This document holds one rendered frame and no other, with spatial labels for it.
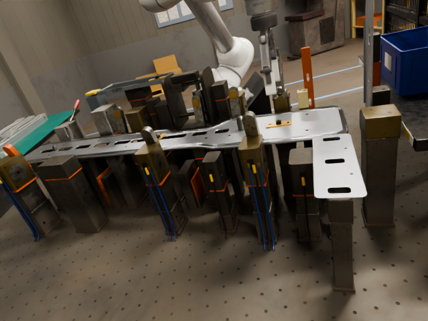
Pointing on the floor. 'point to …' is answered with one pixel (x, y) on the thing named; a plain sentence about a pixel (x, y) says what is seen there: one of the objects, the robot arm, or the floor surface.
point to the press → (317, 27)
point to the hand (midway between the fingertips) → (272, 84)
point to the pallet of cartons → (165, 65)
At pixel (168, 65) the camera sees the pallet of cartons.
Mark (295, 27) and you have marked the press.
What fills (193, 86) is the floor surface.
